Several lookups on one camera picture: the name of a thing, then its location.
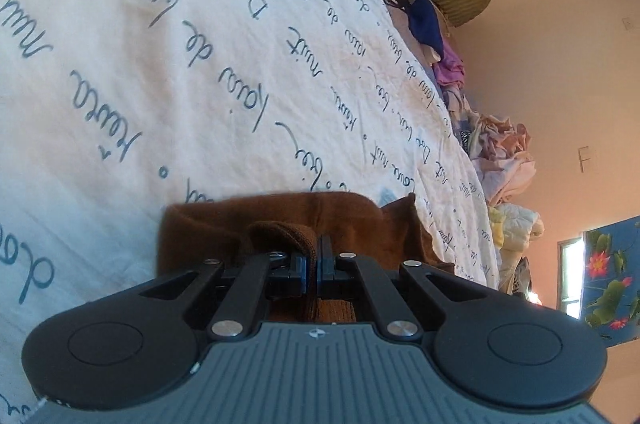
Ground brown knit sweater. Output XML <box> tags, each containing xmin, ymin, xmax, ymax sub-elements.
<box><xmin>157</xmin><ymin>191</ymin><xmax>456</xmax><ymax>326</ymax></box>

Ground blue cloth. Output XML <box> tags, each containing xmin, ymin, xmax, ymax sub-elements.
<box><xmin>407</xmin><ymin>0</ymin><xmax>446</xmax><ymax>62</ymax></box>

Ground pile of pastel clothes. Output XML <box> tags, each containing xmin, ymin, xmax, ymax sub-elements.
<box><xmin>492</xmin><ymin>203</ymin><xmax>544</xmax><ymax>255</ymax></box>

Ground dark patterned clothes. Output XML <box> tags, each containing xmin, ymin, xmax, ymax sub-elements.
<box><xmin>500</xmin><ymin>256</ymin><xmax>534</xmax><ymax>301</ymax></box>

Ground yellow cloth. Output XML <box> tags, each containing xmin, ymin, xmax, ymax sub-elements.
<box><xmin>490</xmin><ymin>206</ymin><xmax>505</xmax><ymax>247</ymax></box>

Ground purple cloth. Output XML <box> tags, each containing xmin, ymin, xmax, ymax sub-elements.
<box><xmin>432</xmin><ymin>41</ymin><xmax>467</xmax><ymax>89</ymax></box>

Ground pile of pink clothes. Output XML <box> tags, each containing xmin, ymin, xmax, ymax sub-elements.
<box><xmin>450</xmin><ymin>104</ymin><xmax>536</xmax><ymax>207</ymax></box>

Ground white script-printed blanket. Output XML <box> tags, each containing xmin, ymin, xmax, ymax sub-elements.
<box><xmin>0</xmin><ymin>0</ymin><xmax>501</xmax><ymax>424</ymax></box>

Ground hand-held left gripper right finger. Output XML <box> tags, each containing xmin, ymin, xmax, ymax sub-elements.
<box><xmin>316</xmin><ymin>234</ymin><xmax>484</xmax><ymax>341</ymax></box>

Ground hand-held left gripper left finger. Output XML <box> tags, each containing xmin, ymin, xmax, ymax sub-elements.
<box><xmin>135</xmin><ymin>249</ymin><xmax>307</xmax><ymax>341</ymax></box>

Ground blue floral curtain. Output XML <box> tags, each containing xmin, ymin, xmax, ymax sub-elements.
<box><xmin>582</xmin><ymin>215</ymin><xmax>640</xmax><ymax>348</ymax></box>

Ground small window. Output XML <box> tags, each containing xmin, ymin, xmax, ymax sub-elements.
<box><xmin>557</xmin><ymin>239</ymin><xmax>586</xmax><ymax>320</ymax></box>

